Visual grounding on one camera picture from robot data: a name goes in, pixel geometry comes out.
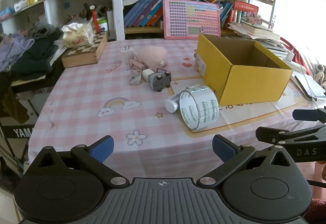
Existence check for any silver spray bottle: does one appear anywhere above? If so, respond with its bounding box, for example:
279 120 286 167
164 87 189 113

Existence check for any stack of papers and books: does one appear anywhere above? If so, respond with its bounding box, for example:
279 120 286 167
228 22 289 59

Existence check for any pink plush toy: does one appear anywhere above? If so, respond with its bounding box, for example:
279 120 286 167
134 45 167 71

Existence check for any pink cylindrical gadget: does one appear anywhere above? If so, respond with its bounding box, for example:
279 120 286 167
129 59 145 71

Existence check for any white power strip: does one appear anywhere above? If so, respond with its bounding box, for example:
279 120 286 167
283 58 307 74

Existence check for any white plug adapter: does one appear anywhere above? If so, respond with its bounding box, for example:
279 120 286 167
120 45 134 64

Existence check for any yellow cardboard box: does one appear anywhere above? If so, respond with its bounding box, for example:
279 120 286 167
195 34 293 106

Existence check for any pile of dark clothes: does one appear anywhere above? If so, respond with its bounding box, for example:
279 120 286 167
1 22 62 80

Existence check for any grey toy truck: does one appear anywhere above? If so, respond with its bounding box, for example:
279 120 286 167
148 70 171 92

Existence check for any floral tissue pack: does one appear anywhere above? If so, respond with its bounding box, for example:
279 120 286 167
61 22 95 48

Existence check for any small white charger cube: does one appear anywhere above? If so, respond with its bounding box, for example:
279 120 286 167
142 69 154 81

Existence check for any pink keyboard learning toy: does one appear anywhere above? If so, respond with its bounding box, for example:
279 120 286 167
163 0 221 40

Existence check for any red white pen toy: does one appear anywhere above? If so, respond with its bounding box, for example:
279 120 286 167
89 5 101 33

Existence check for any clear tape roll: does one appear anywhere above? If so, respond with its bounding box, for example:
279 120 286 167
179 86 219 131

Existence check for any row of blue books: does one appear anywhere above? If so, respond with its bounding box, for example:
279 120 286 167
124 0 164 28

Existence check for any pink checked tablecloth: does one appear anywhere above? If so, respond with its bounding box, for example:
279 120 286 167
28 39 324 179

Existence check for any red dictionary book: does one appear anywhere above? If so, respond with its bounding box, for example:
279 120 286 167
233 0 259 13

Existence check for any small red white carton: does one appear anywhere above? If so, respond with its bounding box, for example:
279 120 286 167
129 70 142 85

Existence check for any wooden chessboard box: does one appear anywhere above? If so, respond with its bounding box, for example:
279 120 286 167
61 31 108 68

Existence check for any red cloth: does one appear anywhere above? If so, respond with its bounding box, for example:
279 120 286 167
280 37 311 75

